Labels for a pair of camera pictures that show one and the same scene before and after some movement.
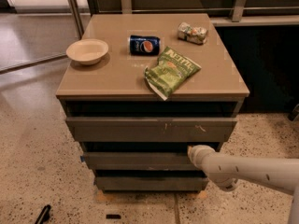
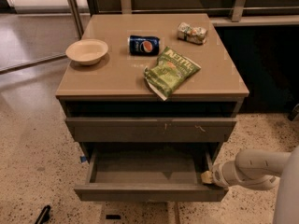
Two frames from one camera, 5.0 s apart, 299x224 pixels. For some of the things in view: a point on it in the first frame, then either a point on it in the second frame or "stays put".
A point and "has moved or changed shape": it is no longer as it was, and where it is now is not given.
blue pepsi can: [144, 46] stays put
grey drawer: [140, 161] has moved or changed shape
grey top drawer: [151, 129] stays put
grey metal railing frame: [125, 7] stays put
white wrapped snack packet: [194, 35] stays put
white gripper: [197, 155] → [219, 175]
